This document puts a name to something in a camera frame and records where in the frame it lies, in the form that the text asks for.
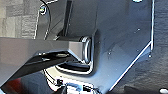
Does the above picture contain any thick grey robot torso limb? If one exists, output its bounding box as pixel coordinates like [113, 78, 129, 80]
[0, 34, 93, 88]

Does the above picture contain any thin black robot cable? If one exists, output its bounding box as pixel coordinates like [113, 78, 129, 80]
[39, 0, 58, 41]

